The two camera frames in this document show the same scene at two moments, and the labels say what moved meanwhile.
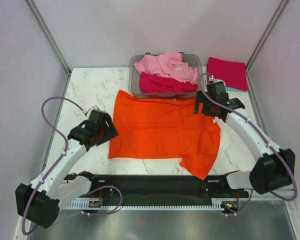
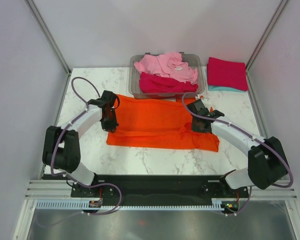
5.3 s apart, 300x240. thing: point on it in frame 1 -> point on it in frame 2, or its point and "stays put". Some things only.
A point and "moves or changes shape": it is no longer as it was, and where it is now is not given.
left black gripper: (112, 132) -> (111, 127)
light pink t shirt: (168, 64) stays put
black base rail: (224, 194) stays put
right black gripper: (201, 98) -> (195, 128)
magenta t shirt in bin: (149, 83) stays put
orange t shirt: (144, 126) moves or changes shape
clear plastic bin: (165, 76) stays put
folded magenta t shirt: (233, 73) stays put
